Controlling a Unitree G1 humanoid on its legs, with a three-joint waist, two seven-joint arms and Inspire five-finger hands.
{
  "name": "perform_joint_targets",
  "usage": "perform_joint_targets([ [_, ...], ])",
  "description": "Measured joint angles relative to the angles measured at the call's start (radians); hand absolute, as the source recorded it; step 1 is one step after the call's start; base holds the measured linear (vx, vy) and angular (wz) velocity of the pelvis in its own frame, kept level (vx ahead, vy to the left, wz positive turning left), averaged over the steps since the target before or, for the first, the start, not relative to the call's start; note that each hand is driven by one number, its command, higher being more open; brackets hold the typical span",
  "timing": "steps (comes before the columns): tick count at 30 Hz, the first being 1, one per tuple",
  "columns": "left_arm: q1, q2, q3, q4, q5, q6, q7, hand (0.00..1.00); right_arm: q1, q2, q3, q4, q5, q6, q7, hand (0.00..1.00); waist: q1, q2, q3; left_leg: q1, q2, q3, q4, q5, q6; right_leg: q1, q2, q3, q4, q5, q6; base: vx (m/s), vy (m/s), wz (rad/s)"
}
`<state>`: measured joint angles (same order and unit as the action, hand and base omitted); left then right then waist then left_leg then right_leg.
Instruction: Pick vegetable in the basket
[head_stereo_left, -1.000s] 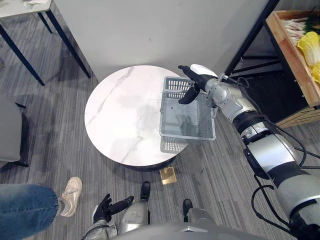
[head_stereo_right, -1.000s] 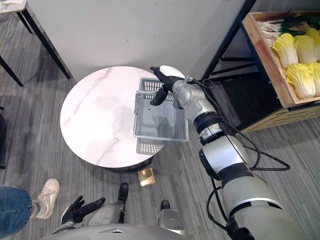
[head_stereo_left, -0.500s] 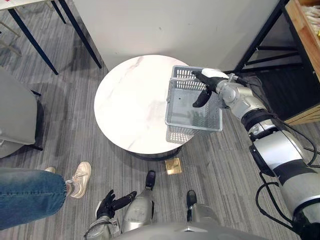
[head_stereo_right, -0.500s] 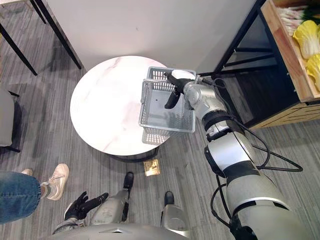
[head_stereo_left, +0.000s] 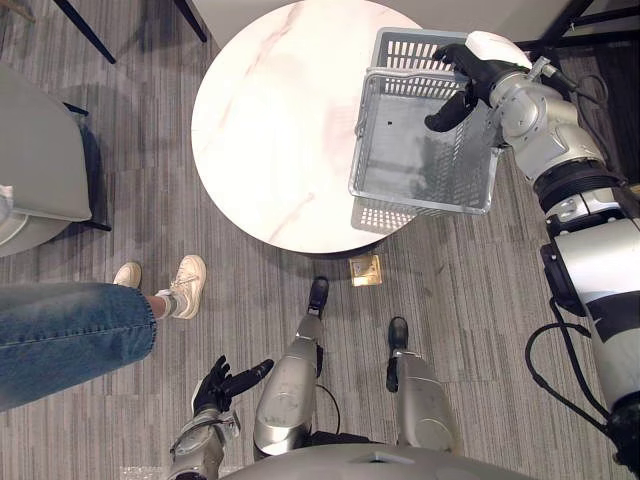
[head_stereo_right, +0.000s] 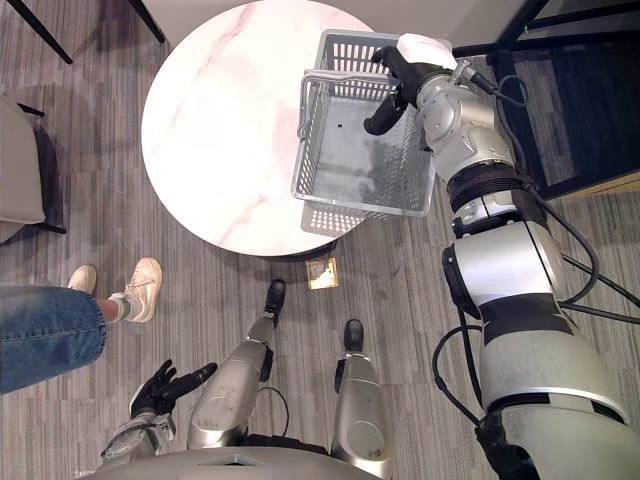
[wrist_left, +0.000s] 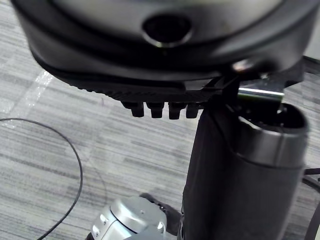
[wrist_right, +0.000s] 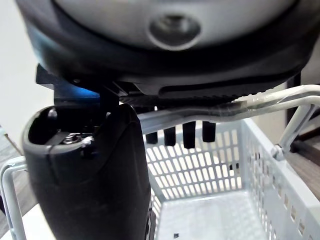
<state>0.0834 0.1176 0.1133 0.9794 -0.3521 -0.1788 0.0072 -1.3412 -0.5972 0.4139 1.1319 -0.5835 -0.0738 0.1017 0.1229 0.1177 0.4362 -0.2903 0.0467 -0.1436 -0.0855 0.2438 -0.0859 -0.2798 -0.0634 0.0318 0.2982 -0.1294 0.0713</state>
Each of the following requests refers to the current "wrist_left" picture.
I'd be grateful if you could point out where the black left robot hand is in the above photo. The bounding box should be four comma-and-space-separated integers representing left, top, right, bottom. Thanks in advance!
9, 0, 320, 240

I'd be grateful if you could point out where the black furniture base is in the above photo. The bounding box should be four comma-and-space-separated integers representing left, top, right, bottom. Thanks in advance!
301, 55, 320, 76

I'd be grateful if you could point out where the thin black floor cable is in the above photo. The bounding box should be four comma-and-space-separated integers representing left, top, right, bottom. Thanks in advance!
0, 117, 84, 240

